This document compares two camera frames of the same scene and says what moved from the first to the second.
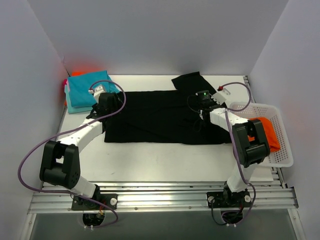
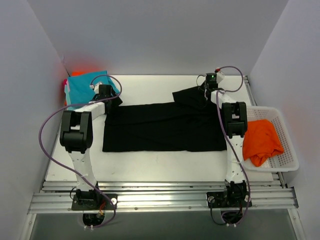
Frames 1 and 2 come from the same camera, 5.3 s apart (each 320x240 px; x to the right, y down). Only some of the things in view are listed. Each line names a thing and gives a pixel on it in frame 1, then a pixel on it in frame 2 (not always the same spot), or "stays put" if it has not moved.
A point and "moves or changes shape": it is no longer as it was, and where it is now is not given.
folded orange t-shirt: (76, 73) stays put
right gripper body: (200, 101) to (203, 88)
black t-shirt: (180, 116) moves or changes shape
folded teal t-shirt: (78, 86) stays put
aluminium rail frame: (268, 198) stays put
